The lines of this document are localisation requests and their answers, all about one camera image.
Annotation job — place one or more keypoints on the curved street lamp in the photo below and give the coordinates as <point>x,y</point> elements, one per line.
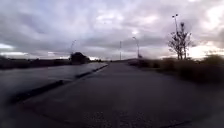
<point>71,47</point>
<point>137,49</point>

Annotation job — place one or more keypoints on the dark clump of bushes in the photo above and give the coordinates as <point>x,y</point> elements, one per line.
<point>79,58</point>

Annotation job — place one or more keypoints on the dark asphalt path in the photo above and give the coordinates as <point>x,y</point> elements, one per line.
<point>123,96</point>

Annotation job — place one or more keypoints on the clump of bare trees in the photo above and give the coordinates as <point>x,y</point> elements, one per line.
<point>180,43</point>

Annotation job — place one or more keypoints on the tall double-headed street lamp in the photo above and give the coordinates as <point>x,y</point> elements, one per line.
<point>176,26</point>

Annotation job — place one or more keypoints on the dark kerb strip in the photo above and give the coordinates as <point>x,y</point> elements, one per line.
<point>36,90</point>

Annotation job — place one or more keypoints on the grey asphalt road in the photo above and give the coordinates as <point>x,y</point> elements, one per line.
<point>33,78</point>

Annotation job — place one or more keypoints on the dark verge beyond road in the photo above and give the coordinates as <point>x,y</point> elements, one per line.
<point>26,63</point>

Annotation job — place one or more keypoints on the dark low roadside bushes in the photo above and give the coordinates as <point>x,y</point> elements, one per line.
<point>200,70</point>

